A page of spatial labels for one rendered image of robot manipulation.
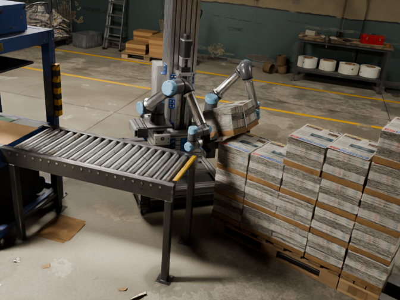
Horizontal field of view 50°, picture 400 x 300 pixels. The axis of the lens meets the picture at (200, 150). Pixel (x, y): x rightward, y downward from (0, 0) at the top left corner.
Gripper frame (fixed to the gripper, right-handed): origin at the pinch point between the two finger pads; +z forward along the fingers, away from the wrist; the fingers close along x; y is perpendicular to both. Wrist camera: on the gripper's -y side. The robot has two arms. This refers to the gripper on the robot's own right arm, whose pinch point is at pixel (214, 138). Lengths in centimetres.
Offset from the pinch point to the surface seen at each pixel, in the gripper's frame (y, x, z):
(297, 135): -2, -75, 0
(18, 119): 48, 131, -90
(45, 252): -54, 89, -122
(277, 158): -19, -54, 3
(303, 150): -12, -80, -4
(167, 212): -30, -15, -84
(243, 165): -22.4, -27.5, -5.6
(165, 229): -42, -9, -85
